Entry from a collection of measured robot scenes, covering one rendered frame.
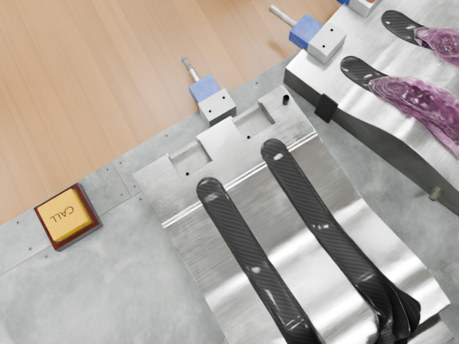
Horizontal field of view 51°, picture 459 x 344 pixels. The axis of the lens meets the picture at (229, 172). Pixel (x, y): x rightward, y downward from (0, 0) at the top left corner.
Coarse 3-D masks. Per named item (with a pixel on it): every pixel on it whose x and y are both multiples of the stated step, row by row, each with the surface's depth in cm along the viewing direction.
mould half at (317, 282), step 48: (240, 144) 70; (288, 144) 70; (144, 192) 69; (192, 192) 69; (240, 192) 69; (336, 192) 69; (192, 240) 68; (288, 240) 67; (384, 240) 64; (240, 288) 65; (336, 288) 62; (432, 288) 60; (240, 336) 61; (336, 336) 59; (432, 336) 66
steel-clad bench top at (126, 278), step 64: (192, 128) 81; (320, 128) 80; (128, 192) 78; (384, 192) 77; (0, 256) 77; (64, 256) 76; (128, 256) 76; (448, 256) 74; (0, 320) 74; (64, 320) 74; (128, 320) 73; (192, 320) 73; (448, 320) 72
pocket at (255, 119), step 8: (256, 104) 74; (248, 112) 73; (256, 112) 74; (264, 112) 74; (232, 120) 72; (240, 120) 74; (248, 120) 74; (256, 120) 74; (264, 120) 74; (272, 120) 72; (240, 128) 74; (248, 128) 74; (256, 128) 74; (264, 128) 74; (248, 136) 74
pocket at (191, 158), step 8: (192, 144) 72; (200, 144) 73; (176, 152) 72; (184, 152) 72; (192, 152) 73; (200, 152) 73; (176, 160) 73; (184, 160) 73; (192, 160) 73; (200, 160) 73; (208, 160) 73; (176, 168) 73; (184, 168) 73; (192, 168) 73; (184, 176) 72
